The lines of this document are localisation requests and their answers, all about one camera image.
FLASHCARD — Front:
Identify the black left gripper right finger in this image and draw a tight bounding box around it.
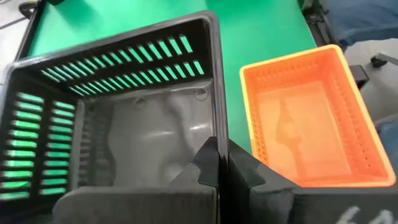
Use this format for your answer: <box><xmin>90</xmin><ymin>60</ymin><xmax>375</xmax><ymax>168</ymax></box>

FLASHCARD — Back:
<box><xmin>222</xmin><ymin>139</ymin><xmax>398</xmax><ymax>224</ymax></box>

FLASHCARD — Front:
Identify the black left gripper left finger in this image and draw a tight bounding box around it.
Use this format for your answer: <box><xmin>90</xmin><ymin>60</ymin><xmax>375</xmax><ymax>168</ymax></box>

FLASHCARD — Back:
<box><xmin>52</xmin><ymin>136</ymin><xmax>221</xmax><ymax>224</ymax></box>

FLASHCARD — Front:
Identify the orange plastic basket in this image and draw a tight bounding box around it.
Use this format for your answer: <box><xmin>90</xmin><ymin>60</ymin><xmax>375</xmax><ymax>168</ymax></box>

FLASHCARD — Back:
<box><xmin>239</xmin><ymin>44</ymin><xmax>397</xmax><ymax>189</ymax></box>

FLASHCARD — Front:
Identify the black plastic basket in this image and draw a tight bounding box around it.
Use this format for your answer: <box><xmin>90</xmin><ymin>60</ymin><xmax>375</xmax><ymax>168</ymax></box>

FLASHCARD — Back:
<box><xmin>0</xmin><ymin>10</ymin><xmax>230</xmax><ymax>218</ymax></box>

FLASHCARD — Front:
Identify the black office chair base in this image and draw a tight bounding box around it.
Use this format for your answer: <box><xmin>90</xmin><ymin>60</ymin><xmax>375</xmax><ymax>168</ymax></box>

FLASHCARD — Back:
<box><xmin>349</xmin><ymin>52</ymin><xmax>398</xmax><ymax>90</ymax></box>

